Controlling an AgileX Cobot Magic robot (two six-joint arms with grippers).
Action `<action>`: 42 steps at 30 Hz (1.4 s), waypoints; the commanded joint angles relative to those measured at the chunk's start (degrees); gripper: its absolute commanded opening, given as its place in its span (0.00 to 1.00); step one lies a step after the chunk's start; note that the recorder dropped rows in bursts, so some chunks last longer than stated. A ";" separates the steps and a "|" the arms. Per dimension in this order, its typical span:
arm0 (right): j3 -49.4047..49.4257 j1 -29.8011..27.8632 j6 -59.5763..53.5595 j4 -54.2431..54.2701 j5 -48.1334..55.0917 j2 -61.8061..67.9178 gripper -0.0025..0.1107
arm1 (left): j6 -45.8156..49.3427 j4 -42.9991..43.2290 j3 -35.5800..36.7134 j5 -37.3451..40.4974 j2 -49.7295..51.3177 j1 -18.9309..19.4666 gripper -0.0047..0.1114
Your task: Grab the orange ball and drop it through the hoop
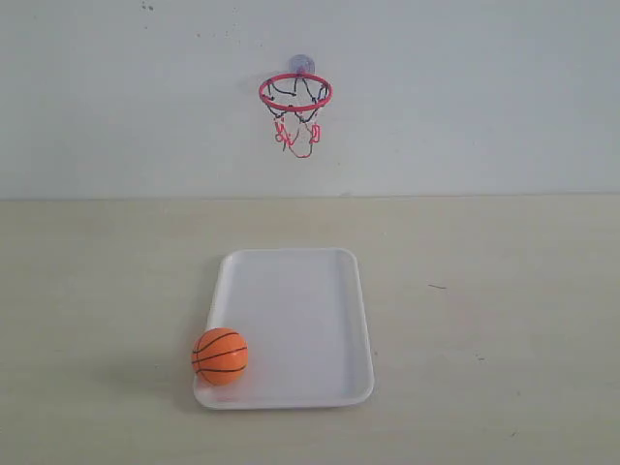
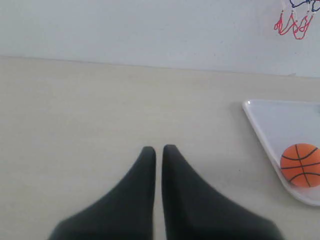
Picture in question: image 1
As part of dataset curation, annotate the white plastic tray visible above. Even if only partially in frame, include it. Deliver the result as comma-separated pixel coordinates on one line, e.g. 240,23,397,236
193,248,375,410

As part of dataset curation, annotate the red mini basketball hoop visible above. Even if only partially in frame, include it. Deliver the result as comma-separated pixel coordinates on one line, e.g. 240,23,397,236
258,72,333,159

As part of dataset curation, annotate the small orange basketball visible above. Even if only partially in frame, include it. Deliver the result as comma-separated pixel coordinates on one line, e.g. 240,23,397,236
191,327,249,387

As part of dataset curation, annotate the clear suction cup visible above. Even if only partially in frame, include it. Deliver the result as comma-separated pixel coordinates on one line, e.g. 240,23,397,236
288,54,316,78

